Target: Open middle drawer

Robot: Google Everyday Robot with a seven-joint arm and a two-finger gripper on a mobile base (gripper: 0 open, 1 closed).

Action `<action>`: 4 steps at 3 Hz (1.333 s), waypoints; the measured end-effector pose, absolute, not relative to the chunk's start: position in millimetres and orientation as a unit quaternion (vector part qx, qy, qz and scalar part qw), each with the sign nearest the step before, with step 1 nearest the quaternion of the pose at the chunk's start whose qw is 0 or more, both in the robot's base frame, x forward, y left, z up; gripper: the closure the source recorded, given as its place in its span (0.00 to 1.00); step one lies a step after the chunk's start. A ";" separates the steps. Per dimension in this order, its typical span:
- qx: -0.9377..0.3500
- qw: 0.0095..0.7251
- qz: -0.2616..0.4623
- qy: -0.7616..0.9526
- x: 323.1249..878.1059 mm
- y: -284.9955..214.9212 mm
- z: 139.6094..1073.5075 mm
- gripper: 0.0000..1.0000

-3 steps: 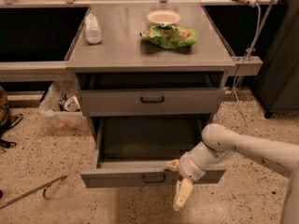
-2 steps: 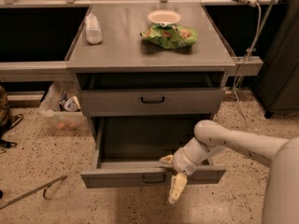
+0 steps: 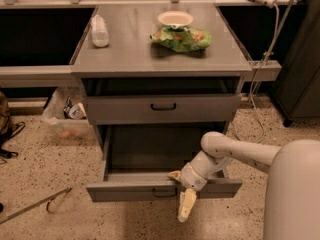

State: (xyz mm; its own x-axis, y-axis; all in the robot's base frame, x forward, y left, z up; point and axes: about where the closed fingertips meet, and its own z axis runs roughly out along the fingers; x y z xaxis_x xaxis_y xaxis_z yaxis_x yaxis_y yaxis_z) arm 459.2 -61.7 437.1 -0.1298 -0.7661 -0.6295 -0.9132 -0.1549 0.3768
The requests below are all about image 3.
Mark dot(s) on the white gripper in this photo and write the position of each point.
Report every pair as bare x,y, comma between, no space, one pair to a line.
194,178

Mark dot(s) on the grey drawer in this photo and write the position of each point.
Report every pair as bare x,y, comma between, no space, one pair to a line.
148,109
137,160

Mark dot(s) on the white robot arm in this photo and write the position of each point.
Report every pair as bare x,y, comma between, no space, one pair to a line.
292,201

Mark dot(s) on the grey top drawer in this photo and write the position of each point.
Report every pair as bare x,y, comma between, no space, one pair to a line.
148,109

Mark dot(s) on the grey drawer cabinet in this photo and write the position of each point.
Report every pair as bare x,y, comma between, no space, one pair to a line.
135,81

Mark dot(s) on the metal reacher stick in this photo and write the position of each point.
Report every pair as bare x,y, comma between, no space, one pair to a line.
34,205

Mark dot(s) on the clear plastic storage bin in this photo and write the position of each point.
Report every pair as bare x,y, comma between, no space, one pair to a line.
64,113

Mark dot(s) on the dark rolling cabinet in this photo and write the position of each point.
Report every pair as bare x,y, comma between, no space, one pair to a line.
296,92

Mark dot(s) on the green chip bag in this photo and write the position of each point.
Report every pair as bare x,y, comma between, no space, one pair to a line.
183,39

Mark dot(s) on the white paper bowl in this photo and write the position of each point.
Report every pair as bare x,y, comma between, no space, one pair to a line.
175,19

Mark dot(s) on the dark backpack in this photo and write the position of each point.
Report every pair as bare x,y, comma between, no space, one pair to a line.
8,129

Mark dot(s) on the grey metal rail frame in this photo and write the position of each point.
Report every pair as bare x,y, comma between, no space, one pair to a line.
33,71

